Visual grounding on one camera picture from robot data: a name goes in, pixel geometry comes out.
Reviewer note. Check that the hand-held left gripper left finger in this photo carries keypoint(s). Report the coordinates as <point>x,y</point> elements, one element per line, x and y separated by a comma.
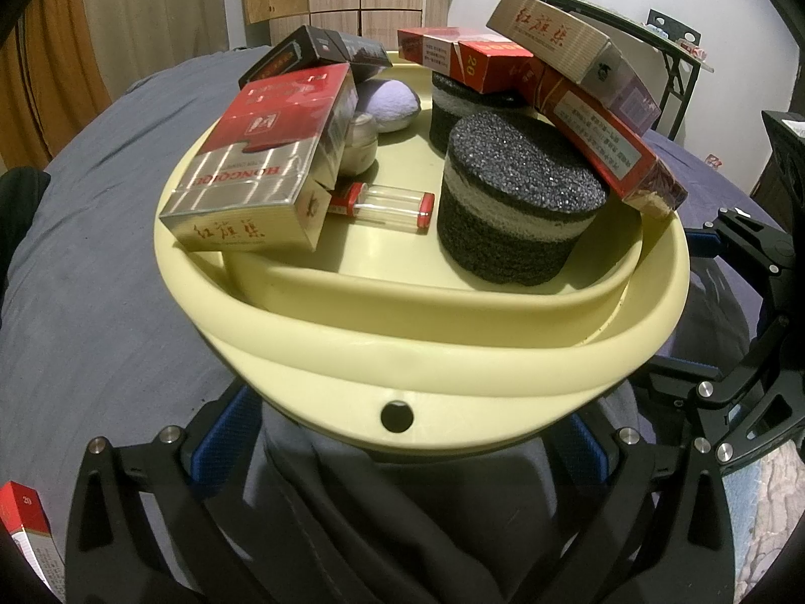
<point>220,447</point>

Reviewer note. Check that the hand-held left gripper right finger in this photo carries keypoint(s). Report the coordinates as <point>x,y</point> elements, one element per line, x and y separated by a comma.
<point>591,453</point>

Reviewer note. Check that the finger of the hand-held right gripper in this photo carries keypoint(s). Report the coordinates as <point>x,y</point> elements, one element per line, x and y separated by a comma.
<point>748,240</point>
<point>742,402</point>

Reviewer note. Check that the yellow plastic basin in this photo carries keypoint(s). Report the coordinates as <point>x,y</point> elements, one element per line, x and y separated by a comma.
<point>440,384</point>

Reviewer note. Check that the beige gold cigarette box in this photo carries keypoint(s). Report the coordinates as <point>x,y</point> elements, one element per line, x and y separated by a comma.
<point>547,31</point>

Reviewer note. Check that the red silver cigarette box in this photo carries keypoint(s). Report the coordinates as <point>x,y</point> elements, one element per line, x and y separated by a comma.
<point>251,157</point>

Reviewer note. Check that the red capped clear tube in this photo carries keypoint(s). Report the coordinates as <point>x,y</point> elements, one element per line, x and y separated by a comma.
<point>383,201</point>

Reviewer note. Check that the silver round jar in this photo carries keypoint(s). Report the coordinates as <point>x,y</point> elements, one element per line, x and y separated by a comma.
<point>358,145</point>

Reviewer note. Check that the dark brown cigarette box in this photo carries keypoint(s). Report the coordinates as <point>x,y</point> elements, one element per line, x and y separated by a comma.
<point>302,50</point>

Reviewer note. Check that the red white packet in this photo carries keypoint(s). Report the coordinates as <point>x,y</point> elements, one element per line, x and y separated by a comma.
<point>714,159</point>
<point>692,48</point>

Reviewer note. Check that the light shaggy rug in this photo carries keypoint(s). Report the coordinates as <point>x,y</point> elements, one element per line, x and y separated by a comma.
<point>761,503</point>

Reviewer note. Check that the black folding table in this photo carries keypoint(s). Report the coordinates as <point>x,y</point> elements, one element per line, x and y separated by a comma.
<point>666,75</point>

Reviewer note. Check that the red white cigarette box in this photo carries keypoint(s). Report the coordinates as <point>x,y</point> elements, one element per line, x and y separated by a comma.
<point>25,516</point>

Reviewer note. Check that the grey blanket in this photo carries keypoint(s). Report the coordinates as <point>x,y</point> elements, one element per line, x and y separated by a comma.
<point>94,264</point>

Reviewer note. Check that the black white round sponge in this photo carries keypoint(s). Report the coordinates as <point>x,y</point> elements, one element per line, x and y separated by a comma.
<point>465,104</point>
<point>516,201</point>

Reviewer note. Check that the lavender oval puff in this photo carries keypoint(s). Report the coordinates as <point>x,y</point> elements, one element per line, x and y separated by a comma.
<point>390,104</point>

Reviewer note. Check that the orange curtain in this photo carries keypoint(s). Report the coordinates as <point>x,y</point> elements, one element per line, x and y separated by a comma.
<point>50,75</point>

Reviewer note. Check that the beige curtain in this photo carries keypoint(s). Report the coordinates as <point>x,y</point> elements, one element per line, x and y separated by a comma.
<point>163,6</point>

